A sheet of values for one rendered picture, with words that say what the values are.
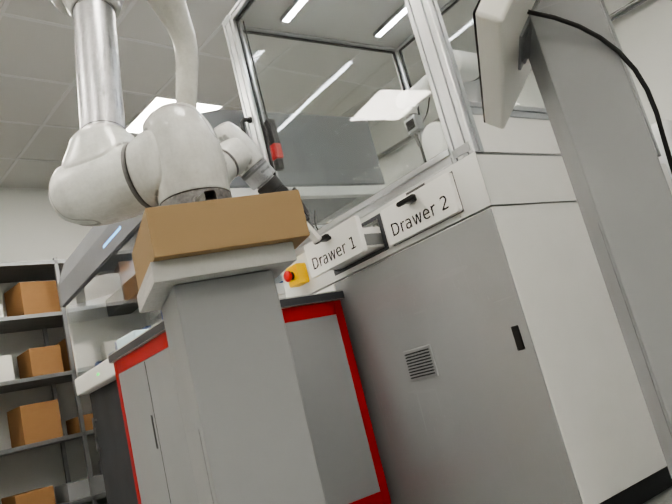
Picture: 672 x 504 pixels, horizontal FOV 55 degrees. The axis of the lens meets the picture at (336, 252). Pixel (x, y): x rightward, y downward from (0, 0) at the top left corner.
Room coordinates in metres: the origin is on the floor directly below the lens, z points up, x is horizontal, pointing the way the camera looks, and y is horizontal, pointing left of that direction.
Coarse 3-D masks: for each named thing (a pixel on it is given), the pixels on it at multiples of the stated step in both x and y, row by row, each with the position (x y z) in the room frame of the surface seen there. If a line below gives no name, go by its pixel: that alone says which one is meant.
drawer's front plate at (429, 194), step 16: (448, 176) 1.63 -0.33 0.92; (416, 192) 1.73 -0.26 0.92; (432, 192) 1.69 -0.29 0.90; (448, 192) 1.65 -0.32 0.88; (400, 208) 1.80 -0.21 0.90; (416, 208) 1.75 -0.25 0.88; (432, 208) 1.70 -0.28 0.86; (448, 208) 1.66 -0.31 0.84; (384, 224) 1.86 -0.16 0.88; (432, 224) 1.72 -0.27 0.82; (400, 240) 1.82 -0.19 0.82
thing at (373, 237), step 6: (366, 228) 1.88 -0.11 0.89; (372, 228) 1.89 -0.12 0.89; (378, 228) 1.91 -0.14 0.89; (366, 234) 1.87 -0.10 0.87; (372, 234) 1.89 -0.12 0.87; (378, 234) 1.90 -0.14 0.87; (366, 240) 1.87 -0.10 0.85; (372, 240) 1.88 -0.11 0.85; (378, 240) 1.90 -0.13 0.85; (372, 246) 1.88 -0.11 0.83; (378, 246) 1.90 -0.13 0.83; (384, 246) 1.92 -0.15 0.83; (366, 252) 1.95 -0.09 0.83; (372, 252) 1.97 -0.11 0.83; (354, 258) 1.99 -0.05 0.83; (360, 258) 2.02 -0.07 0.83; (342, 264) 2.04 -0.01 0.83; (348, 264) 2.07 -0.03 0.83
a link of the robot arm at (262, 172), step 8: (264, 160) 1.80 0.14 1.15; (256, 168) 1.78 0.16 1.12; (264, 168) 1.79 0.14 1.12; (272, 168) 1.82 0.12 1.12; (248, 176) 1.79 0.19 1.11; (256, 176) 1.79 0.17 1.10; (264, 176) 1.79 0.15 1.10; (272, 176) 1.82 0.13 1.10; (248, 184) 1.82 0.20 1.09; (256, 184) 1.80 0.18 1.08; (264, 184) 1.81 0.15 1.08
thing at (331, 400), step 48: (144, 336) 1.91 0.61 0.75; (288, 336) 1.94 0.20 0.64; (336, 336) 2.05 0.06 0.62; (144, 384) 2.01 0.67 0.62; (336, 384) 2.02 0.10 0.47; (144, 432) 2.07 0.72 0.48; (336, 432) 2.00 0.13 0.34; (144, 480) 2.13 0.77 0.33; (192, 480) 1.82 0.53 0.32; (336, 480) 1.97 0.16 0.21; (384, 480) 2.07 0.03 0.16
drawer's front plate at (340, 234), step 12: (336, 228) 1.91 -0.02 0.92; (348, 228) 1.87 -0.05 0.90; (360, 228) 1.84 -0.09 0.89; (336, 240) 1.92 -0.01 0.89; (348, 240) 1.88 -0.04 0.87; (360, 240) 1.84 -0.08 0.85; (312, 252) 2.03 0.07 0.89; (324, 252) 1.98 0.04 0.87; (348, 252) 1.89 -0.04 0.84; (360, 252) 1.85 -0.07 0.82; (312, 264) 2.04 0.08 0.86; (324, 264) 1.99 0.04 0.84; (336, 264) 1.95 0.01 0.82; (312, 276) 2.06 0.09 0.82
